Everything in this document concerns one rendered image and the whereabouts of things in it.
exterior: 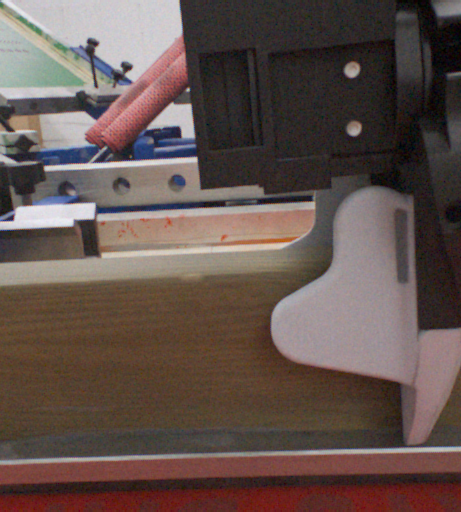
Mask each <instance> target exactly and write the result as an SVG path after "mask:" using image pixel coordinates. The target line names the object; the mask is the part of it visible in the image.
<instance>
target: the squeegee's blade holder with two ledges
mask: <svg viewBox="0 0 461 512"><path fill-rule="evenodd" d="M423 472H461V427H433V428H432V430H431V432H430V434H429V435H428V437H427V439H426V441H425V442H423V444H420V445H412V446H406V444H405V441H403V439H402V428H401V427H397V429H392V428H363V429H330V430H298V431H265V432H233V433H200V434H168V435H135V436H132V437H103V438H70V439H37V440H4V441H0V484H38V483H52V482H76V481H115V480H153V479H192V478H231V477H269V476H308V475H346V474H385V473H423Z"/></svg>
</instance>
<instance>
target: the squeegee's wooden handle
mask: <svg viewBox="0 0 461 512"><path fill-rule="evenodd" d="M332 260H333V246H331V247H310V248H290V249H270V250H250V251H231V252H211V253H190V254H170V255H150V256H130V257H110V258H89V259H69V260H49V261H29V262H9V263H0V441H4V440H37V439H70V438H103V437H132V436H135V435H168V434H200V433H233V432H265V431H298V430H330V429H363V428H392V429H397V427H401V428H402V423H401V399H400V383H399V382H396V381H391V380H386V379H380V378H375V377H368V376H362V375H357V373H350V372H345V371H339V370H332V369H327V368H321V367H316V366H309V365H303V364H298V363H295V362H292V361H290V360H288V359H287V357H285V356H284V355H283V354H282V353H281V352H280V351H279V350H278V348H277V347H276V345H275V343H274V340H272V336H271V316H272V312H273V310H275V308H276V306H277V305H278V304H279V302H280V301H282V300H283V299H284V298H286V297H288V296H290V295H291V294H293V293H295V292H296V291H299V289H301V288H302V287H304V286H306V285H308V284H309V283H311V282H313V281H314V280H316V279H318V278H320V277H322V276H323V275H324V274H325V273H326V272H327V271H328V270H329V268H330V266H331V263H332ZM433 427H461V366H460V368H459V371H458V374H457V376H456V379H455V382H454V385H453V388H452V391H451V394H450V396H449V398H448V400H447V402H446V405H445V406H444V408H443V410H442V412H440V414H439V416H438V418H437V419H436V421H435V423H434V426H433Z"/></svg>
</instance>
